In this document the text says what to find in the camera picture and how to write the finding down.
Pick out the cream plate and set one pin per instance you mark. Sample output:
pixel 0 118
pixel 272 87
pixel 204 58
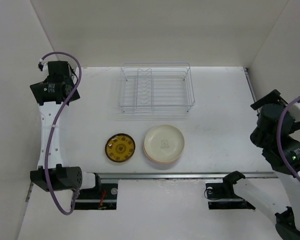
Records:
pixel 164 142

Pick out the yellow plastic plate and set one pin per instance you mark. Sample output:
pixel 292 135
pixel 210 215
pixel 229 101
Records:
pixel 165 161

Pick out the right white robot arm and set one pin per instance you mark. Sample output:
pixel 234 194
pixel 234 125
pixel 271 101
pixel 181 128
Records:
pixel 277 121

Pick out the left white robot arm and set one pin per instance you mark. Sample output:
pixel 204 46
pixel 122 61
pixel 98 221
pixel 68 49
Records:
pixel 50 95

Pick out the white wire dish rack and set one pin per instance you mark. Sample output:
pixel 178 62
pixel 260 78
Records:
pixel 156 88

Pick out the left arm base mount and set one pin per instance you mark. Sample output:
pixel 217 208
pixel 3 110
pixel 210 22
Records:
pixel 102 198

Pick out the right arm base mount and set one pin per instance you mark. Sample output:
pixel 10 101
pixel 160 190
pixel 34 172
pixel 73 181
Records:
pixel 219 199

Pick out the aluminium table frame rail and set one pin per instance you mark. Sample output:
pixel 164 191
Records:
pixel 216 129

